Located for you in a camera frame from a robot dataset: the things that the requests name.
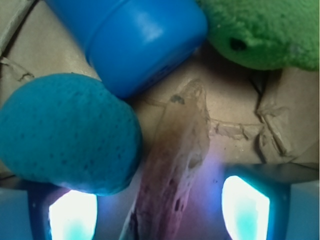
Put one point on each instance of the green plush toy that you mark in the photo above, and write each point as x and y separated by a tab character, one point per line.
265	34

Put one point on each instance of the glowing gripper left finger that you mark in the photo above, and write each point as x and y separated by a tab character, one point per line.
43	211

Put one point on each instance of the brown paper bag bin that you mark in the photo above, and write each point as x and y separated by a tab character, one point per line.
37	44

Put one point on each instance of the blue plastic bottle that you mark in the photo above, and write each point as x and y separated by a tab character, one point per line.
132	44

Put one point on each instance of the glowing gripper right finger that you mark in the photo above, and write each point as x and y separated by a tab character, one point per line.
271	201

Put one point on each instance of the teal foam ball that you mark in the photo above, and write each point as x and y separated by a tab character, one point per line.
69	130

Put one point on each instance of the brown wood chip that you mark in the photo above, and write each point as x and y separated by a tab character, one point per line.
179	149

